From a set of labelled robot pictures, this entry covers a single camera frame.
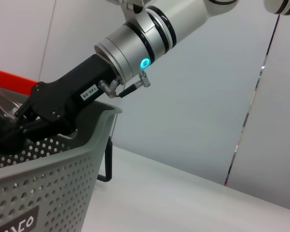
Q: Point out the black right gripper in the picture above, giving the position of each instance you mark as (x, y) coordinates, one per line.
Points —
(70, 91)

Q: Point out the glass teacup with black sleeve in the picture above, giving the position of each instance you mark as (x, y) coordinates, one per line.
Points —
(2, 104)

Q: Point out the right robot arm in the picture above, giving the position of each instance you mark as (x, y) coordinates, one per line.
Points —
(159, 31)

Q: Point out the grey-green perforated storage basket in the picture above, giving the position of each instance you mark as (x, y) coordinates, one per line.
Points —
(50, 188)

